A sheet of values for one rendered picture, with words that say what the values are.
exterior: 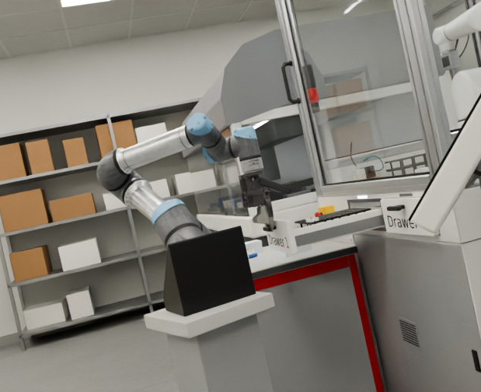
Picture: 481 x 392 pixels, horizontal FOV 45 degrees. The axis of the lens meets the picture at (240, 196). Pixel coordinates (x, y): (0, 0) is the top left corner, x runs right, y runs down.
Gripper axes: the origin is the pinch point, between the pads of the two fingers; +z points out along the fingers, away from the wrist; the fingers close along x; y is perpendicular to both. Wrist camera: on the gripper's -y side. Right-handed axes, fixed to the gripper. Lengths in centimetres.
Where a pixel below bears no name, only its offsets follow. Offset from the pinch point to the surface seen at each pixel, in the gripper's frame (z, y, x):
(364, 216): 2.6, -28.6, 12.6
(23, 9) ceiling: -190, 86, -292
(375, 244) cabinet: 14.3, -35.1, 2.5
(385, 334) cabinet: 49, -35, -5
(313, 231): 3.3, -10.3, 12.6
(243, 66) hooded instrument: -72, -24, -80
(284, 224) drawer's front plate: -1.1, -1.3, 12.4
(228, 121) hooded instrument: -47, -11, -80
